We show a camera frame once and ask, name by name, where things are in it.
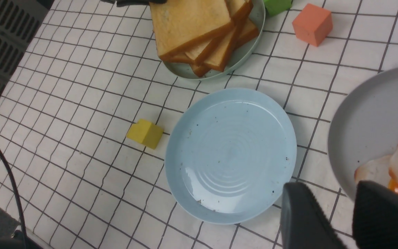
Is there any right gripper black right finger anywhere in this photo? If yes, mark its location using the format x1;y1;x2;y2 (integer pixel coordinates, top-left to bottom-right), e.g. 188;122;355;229
352;181;398;249

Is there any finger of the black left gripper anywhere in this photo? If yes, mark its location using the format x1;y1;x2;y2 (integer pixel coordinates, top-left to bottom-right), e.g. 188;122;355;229
101;0;167;8

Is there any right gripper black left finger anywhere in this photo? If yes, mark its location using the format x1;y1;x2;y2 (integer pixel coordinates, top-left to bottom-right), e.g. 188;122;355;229
281;182;346;249

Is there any grey plate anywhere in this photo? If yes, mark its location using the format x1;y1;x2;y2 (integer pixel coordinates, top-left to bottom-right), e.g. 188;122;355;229
327;68;398;200

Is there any light blue plate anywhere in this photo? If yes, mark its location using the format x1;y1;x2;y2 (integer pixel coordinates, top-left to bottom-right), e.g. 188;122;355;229
164;88;297;225

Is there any grey vented panel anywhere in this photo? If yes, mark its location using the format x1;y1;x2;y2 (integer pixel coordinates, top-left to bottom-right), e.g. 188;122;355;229
0;0;54;97

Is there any white grid tablecloth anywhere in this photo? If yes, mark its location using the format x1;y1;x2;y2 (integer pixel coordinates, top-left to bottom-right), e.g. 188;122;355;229
0;0;398;249

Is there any yellow cube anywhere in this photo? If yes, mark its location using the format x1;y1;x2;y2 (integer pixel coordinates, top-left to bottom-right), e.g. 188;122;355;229
126;119;164;150

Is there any green plate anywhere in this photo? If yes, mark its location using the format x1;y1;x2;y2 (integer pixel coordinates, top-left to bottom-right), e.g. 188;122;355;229
164;0;266;81

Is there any green cube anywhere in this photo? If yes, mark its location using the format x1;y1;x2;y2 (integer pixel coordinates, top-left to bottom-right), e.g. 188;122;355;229
263;0;292;16

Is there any salmon cube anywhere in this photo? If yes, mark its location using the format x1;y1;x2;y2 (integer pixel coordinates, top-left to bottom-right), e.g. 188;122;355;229
292;3;333;47

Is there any black cable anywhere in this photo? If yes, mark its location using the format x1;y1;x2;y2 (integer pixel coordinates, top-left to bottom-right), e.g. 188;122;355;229
0;118;27;249

